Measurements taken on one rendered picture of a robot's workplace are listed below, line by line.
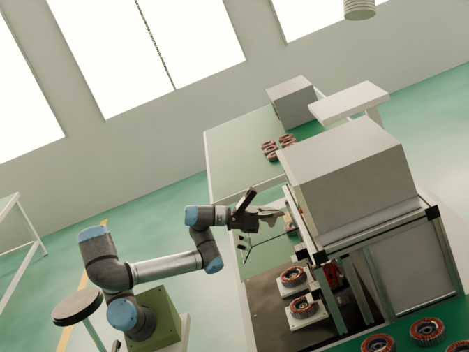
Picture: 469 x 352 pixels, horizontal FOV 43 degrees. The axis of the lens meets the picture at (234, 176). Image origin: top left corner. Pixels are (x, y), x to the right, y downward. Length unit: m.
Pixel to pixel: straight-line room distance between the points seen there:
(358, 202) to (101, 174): 5.30
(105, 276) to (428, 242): 1.09
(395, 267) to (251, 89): 4.94
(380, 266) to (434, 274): 0.19
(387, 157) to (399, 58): 5.13
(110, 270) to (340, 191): 0.82
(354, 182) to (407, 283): 0.40
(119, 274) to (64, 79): 5.02
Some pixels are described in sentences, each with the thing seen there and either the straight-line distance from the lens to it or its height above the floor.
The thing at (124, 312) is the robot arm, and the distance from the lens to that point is 2.45.
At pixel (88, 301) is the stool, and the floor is 0.56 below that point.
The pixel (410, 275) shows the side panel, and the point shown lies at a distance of 2.17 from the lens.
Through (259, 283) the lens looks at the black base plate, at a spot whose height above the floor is 0.77.
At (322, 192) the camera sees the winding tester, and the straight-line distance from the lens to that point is 2.07.
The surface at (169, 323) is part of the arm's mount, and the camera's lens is 2.62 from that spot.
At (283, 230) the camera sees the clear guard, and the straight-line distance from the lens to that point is 2.37.
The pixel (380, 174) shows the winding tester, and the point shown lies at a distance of 2.10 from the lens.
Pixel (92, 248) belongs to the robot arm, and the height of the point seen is 1.39.
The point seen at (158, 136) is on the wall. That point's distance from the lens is 6.96.
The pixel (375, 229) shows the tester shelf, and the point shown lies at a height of 1.11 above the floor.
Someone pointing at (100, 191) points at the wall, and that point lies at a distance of 7.23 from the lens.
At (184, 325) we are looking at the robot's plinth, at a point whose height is 0.75.
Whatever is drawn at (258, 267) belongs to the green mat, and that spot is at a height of 0.75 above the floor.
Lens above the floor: 2.08
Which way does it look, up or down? 19 degrees down
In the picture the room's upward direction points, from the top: 23 degrees counter-clockwise
